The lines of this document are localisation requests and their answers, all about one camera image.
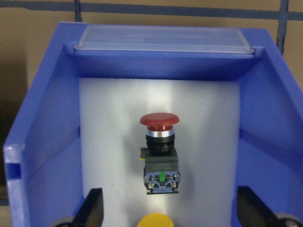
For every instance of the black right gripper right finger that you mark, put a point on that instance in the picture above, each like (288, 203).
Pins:
(252, 211)

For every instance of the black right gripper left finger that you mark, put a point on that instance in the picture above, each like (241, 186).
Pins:
(91, 212)

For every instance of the yellow push button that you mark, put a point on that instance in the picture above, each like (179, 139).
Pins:
(155, 220)

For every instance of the red push button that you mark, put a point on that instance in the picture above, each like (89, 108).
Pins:
(161, 170)

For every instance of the blue bin right side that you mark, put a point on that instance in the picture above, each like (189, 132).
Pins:
(42, 153)

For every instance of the white foam pad right bin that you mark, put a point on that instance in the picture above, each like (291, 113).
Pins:
(206, 142)

